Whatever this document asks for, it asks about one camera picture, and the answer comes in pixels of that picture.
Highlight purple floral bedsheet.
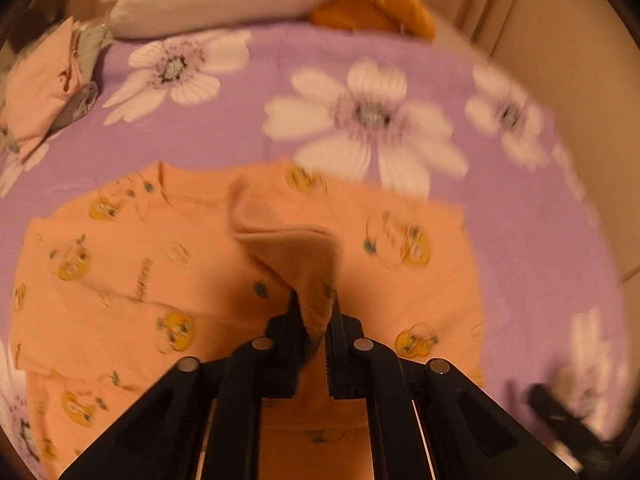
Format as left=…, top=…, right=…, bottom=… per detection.
left=0, top=15, right=636, bottom=480

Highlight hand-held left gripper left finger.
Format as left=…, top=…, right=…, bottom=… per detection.
left=59, top=294, right=314, bottom=480

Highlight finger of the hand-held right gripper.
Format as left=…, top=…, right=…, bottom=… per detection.
left=527, top=382, right=613, bottom=468

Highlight folded pink clothes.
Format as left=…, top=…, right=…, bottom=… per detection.
left=0, top=17, right=86, bottom=161

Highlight orange cartoon print garment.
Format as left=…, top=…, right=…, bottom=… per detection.
left=10, top=157, right=488, bottom=480

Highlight folded grey cloth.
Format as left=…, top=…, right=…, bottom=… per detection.
left=50, top=22, right=113, bottom=131

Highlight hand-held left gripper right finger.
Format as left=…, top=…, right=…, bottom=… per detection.
left=325, top=299, right=576, bottom=480

